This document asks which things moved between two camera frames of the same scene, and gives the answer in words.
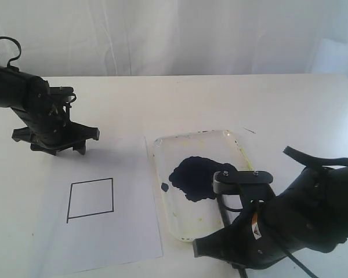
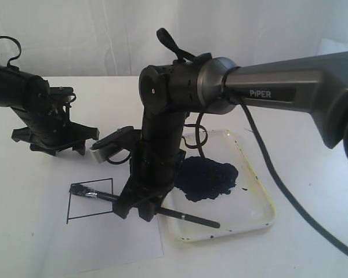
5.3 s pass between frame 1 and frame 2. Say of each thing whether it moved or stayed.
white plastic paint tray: stayed
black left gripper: stayed
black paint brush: moved
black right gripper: moved
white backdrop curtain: stayed
